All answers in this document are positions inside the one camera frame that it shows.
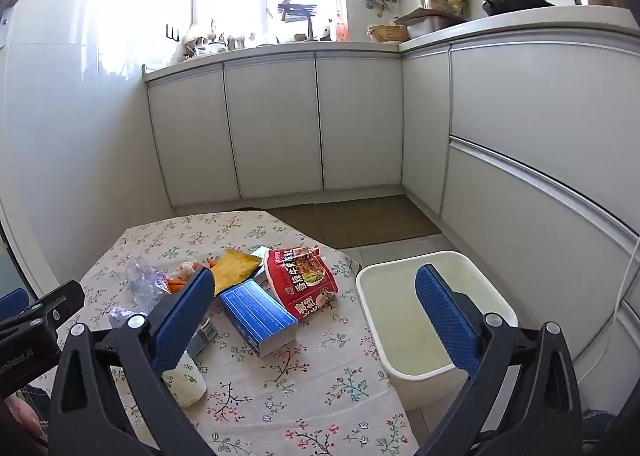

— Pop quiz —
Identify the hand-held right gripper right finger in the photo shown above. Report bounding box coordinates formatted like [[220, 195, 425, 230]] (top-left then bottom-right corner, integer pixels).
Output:
[[415, 264, 583, 456]]

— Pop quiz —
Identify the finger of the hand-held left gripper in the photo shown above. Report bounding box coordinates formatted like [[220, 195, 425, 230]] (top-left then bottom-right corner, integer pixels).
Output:
[[0, 280, 85, 339], [0, 288, 29, 319]]

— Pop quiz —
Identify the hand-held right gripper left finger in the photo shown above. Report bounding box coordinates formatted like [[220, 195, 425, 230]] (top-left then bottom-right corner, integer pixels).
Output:
[[47, 267, 217, 456]]

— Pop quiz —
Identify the white plastic bin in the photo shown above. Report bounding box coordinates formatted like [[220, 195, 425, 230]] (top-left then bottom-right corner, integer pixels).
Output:
[[356, 250, 519, 412]]

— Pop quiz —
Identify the printed paper towel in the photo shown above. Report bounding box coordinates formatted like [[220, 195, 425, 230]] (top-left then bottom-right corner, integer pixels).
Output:
[[161, 351, 207, 408]]

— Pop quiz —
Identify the person's left hand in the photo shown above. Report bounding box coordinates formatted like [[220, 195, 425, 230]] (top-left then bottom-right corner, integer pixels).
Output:
[[0, 396, 46, 441]]

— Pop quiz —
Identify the clear plastic bag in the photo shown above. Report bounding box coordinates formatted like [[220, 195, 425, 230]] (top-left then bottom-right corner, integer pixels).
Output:
[[109, 256, 173, 331]]

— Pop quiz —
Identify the red noodle packet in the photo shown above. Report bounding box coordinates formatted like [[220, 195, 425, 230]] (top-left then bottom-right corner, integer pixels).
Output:
[[264, 245, 338, 321]]

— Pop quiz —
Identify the brown rectangular floor mat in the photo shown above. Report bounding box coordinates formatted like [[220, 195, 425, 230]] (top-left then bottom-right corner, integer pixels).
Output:
[[270, 196, 443, 249]]

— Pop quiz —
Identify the floral tablecloth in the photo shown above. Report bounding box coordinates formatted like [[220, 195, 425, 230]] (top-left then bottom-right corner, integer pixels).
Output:
[[37, 210, 421, 456]]

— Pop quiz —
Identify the white kitchen cabinet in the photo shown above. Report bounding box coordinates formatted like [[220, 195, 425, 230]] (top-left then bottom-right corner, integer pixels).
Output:
[[400, 6, 640, 387], [145, 43, 403, 209]]

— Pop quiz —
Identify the row of small jars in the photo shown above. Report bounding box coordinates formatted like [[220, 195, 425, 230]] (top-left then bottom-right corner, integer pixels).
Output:
[[182, 20, 256, 56]]

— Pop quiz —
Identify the wicker basket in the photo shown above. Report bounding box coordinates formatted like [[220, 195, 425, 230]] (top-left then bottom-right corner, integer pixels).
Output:
[[367, 23, 408, 43]]

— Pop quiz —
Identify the metal bowl on counter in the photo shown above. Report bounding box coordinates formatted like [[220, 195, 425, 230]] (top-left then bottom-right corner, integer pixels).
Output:
[[406, 10, 471, 40]]

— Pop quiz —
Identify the brown board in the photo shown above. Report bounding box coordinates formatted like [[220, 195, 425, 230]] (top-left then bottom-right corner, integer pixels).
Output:
[[394, 7, 441, 25]]

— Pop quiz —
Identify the dark utensil rack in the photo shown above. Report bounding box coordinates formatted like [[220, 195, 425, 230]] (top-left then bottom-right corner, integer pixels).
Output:
[[276, 0, 318, 39]]

